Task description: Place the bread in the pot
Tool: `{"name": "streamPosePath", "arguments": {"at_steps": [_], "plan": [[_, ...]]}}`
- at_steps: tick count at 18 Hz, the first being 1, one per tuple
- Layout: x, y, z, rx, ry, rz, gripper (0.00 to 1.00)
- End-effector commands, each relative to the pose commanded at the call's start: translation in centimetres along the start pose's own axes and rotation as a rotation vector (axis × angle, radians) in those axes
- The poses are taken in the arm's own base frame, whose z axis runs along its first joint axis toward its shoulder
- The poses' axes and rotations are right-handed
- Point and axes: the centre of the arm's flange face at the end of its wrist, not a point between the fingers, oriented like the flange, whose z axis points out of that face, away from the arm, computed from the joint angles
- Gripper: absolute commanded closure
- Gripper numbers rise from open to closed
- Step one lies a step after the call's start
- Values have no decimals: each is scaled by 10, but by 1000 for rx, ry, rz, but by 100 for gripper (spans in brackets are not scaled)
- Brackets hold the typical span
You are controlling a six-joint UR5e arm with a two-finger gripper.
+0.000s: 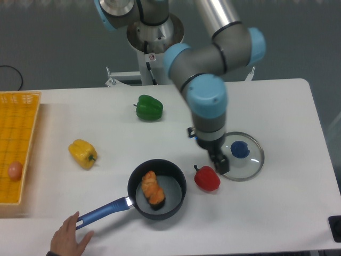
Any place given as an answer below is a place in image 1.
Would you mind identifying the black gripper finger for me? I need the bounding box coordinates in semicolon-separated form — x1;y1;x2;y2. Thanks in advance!
208;149;230;175

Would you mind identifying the black cable loop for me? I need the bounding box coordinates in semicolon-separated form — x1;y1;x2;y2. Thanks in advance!
0;65;23;91

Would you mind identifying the person's bare hand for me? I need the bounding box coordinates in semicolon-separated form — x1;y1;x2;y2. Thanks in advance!
47;211;94;255

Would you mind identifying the yellow plastic basket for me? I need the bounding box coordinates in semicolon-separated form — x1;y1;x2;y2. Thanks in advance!
1;91;41;205

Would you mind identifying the dark pot blue handle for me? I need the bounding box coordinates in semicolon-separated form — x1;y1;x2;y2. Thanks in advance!
76;159;186;229

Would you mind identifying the red bell pepper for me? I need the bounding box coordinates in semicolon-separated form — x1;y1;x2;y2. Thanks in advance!
193;165;221;191

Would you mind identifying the glass lid blue knob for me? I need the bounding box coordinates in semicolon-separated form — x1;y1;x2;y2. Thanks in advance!
222;131;265;181

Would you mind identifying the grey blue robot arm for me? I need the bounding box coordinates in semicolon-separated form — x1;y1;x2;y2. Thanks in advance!
94;1;266;174

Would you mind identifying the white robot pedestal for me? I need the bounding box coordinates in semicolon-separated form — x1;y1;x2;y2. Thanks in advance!
105;15;256;88

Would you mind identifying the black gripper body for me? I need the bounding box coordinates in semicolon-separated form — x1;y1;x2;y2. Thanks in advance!
187;127;225;157

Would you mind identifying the brown egg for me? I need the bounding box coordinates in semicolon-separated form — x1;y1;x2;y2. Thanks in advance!
7;161;23;181

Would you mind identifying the yellow bell pepper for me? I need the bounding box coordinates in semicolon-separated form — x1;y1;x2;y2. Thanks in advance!
68;139;98;170

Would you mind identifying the black corner device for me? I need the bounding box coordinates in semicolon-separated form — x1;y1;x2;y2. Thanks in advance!
328;215;341;243

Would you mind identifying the beige bread loaf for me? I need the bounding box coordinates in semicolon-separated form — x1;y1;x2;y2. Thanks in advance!
141;171;166;210

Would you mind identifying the green bell pepper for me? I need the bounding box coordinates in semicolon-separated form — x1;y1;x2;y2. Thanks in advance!
134;94;163;121

